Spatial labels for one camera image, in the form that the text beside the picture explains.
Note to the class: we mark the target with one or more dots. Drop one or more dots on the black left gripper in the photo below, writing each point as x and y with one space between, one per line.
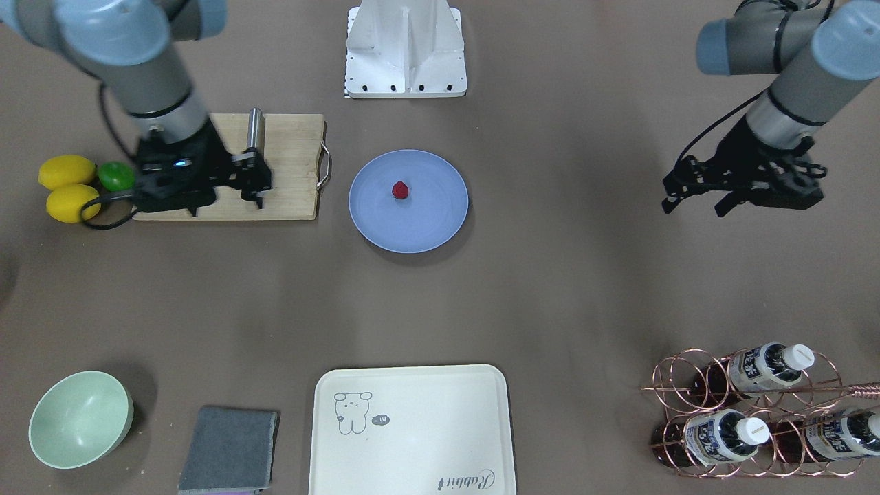
737 155

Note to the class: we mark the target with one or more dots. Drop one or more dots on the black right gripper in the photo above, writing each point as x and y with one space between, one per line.
210 152

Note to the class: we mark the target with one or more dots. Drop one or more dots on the red strawberry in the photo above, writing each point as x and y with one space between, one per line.
400 191

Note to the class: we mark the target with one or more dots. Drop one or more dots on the blue plate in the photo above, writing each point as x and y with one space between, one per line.
433 213

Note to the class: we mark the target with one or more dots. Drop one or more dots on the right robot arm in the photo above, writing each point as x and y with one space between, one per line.
129 46

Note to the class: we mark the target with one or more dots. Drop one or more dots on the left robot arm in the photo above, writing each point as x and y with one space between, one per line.
821 60

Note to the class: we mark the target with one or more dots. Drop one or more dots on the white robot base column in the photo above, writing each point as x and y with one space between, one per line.
405 49

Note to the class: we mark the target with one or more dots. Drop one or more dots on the steel muddler black tip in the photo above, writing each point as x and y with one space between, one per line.
256 130

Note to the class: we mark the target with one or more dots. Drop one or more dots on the wooden cutting board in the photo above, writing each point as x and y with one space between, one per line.
294 147

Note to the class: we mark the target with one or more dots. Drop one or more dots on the green lime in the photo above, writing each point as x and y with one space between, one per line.
116 176

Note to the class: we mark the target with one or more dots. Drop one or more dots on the yellow lemon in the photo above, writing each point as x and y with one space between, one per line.
65 170
64 203

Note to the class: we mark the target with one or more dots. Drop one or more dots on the dark tea bottle back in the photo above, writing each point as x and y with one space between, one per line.
770 367

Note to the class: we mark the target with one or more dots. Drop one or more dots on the dark tea bottle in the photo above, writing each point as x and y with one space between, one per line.
709 439
770 367
842 436

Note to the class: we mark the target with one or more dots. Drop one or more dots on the dark tea bottle middle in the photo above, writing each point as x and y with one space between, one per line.
709 439

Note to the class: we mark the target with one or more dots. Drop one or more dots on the grey folded cloth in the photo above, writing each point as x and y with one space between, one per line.
231 452

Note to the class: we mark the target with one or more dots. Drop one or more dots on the mint green bowl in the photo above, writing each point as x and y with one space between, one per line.
80 419

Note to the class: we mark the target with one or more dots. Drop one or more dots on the dark tea bottle front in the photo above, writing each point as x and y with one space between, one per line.
842 436

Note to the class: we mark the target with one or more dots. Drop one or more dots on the cream rabbit tray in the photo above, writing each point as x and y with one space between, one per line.
412 430

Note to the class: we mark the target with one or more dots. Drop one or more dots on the copper wire bottle rack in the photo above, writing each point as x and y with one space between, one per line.
788 411

